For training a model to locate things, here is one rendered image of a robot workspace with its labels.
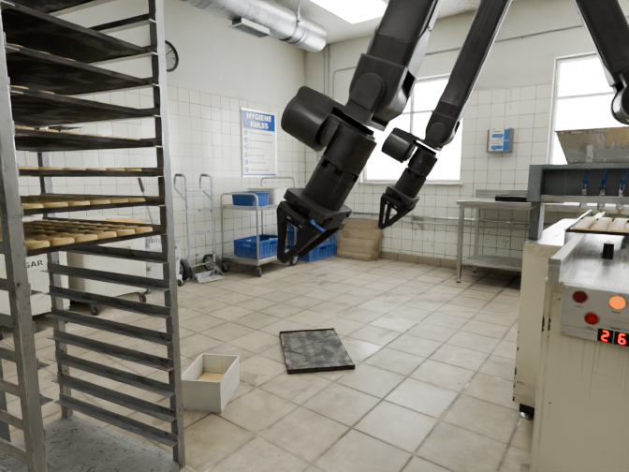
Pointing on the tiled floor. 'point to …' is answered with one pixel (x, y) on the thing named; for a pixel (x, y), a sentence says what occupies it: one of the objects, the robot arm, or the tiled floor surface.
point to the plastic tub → (210, 382)
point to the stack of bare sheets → (314, 351)
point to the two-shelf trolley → (256, 232)
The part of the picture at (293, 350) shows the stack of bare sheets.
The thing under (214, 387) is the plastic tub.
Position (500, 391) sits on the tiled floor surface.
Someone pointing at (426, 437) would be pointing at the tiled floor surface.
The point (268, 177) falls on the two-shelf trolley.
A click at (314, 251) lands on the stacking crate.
